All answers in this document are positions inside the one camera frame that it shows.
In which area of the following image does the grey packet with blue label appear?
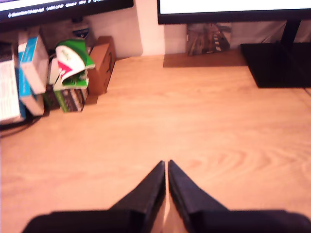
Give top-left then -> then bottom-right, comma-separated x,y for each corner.
40,20 -> 90,49

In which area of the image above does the white printed box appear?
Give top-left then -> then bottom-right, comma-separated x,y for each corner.
0,43 -> 25,125

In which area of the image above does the green printed box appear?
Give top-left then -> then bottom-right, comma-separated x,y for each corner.
43,84 -> 88,113

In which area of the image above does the brown cardboard box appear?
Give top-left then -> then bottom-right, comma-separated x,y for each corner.
86,35 -> 117,96

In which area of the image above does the black Huawei computer monitor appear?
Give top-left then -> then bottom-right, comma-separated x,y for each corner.
157,0 -> 311,88

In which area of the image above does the thin black desk cable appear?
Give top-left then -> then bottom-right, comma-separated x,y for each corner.
0,116 -> 43,138

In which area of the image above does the printed picture card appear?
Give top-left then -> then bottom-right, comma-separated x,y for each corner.
186,23 -> 232,56

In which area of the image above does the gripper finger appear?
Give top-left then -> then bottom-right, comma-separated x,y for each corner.
168,159 -> 229,233
109,160 -> 167,233

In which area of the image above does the blue and white box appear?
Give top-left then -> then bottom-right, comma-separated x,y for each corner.
18,31 -> 49,117

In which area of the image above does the green snack bag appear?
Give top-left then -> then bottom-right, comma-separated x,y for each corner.
47,38 -> 95,92

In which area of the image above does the black monitor showing code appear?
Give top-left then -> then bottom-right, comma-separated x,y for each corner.
0,0 -> 135,25

